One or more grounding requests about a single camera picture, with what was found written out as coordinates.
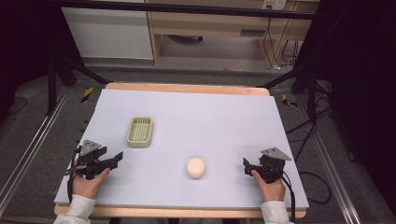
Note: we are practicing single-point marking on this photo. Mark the white cabinet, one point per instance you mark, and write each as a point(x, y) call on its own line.
point(109, 34)

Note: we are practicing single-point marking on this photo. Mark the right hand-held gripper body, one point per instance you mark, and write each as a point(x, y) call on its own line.
point(271, 168)

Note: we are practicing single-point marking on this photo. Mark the black metal stand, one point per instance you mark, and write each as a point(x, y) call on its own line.
point(51, 84)
point(311, 93)

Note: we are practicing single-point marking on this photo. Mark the person's left hand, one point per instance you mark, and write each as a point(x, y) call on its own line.
point(87, 186)

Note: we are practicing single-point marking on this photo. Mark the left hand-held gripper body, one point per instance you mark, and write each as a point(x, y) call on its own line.
point(90, 166)

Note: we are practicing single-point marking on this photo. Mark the wooden desk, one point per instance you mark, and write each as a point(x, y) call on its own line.
point(218, 23)

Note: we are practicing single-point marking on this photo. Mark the black horizontal frame bar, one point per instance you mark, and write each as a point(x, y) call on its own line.
point(186, 8)

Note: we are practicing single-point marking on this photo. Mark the yellow black floor tape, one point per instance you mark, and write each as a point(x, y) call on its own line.
point(288, 101)
point(87, 94)

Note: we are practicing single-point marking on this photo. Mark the black curtain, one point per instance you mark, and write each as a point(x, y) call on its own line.
point(25, 46)
point(358, 77)

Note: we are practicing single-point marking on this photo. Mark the round cream soap bar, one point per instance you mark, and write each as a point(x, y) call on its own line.
point(195, 167)

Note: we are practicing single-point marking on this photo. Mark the metal floor rail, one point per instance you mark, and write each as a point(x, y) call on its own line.
point(330, 168)
point(34, 140)

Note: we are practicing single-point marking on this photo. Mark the pale lavender foam mat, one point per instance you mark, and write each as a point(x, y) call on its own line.
point(199, 124)

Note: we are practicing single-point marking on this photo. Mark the white power strip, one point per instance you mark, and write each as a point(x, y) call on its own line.
point(274, 4)

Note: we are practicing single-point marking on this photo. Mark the wooden table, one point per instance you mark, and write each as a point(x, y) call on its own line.
point(186, 87)

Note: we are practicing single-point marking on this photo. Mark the person's right hand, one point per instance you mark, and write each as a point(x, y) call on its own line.
point(271, 190)

